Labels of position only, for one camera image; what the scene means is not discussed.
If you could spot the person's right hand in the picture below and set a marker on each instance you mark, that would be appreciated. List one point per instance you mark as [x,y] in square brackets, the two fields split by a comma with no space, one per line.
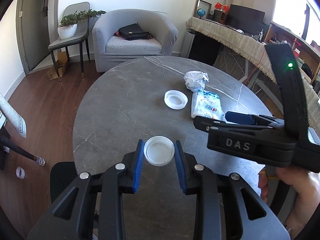
[306,184]

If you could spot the black handbag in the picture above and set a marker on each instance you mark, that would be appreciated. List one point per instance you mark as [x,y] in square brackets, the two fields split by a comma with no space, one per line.
[134,32]

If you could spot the white tape roll on floor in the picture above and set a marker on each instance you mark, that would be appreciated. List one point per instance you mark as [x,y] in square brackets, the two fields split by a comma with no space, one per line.
[20,173]

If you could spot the wooden picture frame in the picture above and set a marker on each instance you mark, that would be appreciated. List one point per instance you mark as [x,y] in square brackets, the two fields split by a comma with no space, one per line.
[204,5]

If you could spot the black monitor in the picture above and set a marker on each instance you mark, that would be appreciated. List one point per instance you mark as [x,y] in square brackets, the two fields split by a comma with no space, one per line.
[247,19]

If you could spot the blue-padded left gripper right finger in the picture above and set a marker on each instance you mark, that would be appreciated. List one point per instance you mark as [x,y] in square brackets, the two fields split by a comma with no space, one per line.
[196,179]

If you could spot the small white jar lid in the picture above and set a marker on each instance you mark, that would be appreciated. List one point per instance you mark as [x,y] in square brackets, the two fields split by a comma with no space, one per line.
[159,151]

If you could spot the cardboard box on floor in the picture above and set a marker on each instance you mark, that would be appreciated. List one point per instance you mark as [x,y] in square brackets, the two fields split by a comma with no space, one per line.
[62,63]

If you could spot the blue white tissue pack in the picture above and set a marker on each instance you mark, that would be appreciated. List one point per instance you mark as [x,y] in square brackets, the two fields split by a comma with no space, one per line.
[206,104]

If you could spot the grey fabric armchair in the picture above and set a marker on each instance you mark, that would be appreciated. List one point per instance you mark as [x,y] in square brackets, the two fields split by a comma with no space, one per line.
[111,48]

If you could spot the crumpled white paper ball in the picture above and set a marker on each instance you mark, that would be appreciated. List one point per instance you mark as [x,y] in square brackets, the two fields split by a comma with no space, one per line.
[195,80]

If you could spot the potted green bonsai plant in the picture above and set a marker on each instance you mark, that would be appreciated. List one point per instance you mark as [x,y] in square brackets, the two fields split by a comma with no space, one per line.
[69,23]

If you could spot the large white plastic lid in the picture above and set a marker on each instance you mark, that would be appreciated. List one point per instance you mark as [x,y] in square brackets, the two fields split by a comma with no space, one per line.
[175,99]

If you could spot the round grey marble table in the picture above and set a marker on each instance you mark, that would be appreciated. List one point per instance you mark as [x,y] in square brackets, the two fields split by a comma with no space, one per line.
[125,105]

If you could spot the small blue globe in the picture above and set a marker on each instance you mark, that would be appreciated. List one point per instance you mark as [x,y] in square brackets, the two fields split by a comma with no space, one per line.
[200,13]

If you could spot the beige fringed table runner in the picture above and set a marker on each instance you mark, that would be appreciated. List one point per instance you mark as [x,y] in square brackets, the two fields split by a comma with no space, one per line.
[255,52]

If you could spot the white patterned tablecloth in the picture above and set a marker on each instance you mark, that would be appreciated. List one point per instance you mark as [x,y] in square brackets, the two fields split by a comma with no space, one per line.
[13,117]

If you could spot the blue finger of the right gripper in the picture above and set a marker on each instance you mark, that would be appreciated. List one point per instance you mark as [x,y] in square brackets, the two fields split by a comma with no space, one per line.
[239,118]

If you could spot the grey dining chair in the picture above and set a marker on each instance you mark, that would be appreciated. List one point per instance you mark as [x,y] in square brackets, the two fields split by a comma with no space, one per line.
[81,35]

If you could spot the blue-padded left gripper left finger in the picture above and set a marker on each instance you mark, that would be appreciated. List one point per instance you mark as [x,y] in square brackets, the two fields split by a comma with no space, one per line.
[121,178]

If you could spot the black table leg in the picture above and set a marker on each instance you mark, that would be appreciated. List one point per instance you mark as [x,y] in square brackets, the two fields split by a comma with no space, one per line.
[12,146]

